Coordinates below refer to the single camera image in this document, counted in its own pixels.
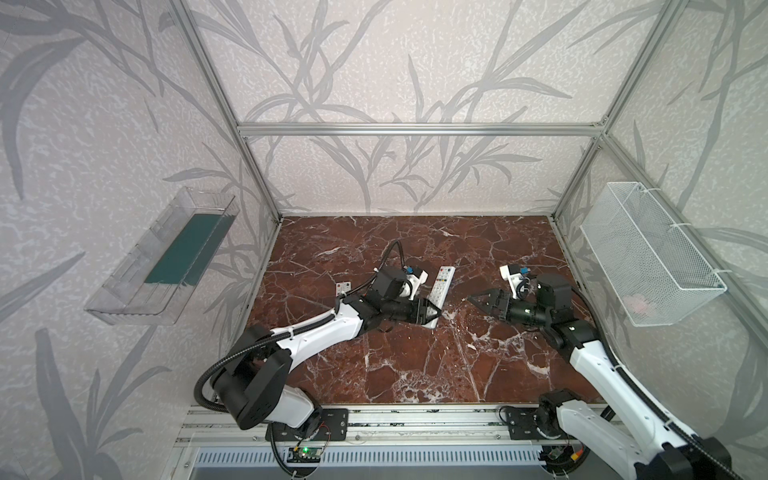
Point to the aluminium front rail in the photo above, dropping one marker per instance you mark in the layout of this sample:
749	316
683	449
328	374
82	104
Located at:
375	424

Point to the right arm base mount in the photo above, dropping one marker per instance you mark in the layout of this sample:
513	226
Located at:
521	423

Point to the white wire mesh basket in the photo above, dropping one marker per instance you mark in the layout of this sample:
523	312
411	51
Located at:
642	250

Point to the pink item in basket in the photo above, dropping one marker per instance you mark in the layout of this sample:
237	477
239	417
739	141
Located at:
637	304

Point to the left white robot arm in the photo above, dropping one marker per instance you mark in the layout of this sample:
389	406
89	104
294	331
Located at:
250	382

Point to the white remote with coloured buttons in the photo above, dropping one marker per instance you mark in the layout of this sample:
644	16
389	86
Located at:
441	285

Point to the small metal bracket plate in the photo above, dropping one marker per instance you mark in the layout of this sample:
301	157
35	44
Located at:
342	289

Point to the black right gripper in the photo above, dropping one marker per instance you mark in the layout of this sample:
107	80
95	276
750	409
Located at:
501	306

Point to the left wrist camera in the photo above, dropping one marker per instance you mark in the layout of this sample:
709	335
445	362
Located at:
393	282

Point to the aluminium cage frame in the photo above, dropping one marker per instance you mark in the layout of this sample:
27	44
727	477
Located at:
735	293

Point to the clear plastic wall tray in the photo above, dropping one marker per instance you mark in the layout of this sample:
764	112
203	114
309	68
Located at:
154	282

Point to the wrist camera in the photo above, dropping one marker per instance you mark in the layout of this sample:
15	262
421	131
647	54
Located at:
550	289
393	282

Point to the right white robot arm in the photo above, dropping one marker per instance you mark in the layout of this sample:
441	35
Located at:
636	436

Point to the green circuit board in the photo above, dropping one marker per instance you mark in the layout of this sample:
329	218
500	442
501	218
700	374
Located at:
305	455

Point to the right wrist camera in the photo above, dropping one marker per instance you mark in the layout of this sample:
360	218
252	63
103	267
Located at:
550	289

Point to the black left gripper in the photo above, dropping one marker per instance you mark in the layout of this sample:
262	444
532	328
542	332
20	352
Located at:
420	309

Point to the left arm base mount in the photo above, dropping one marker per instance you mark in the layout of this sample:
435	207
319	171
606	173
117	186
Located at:
329	425

